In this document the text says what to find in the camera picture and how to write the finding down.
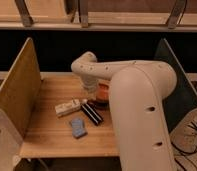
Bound dark right side panel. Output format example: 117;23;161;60
154;38;197;132

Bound wooden back shelf frame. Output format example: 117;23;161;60
0;0;197;32

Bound blue sponge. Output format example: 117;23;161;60
70;118;87;139

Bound black floor cables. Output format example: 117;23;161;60
171;111;197;171

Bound black striped rectangular block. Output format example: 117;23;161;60
81;103;103;126

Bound orange ceramic bowl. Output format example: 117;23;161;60
96;83;109;102

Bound wooden left side panel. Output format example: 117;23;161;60
0;38;41;145

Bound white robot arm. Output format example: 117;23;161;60
71;52;177;171

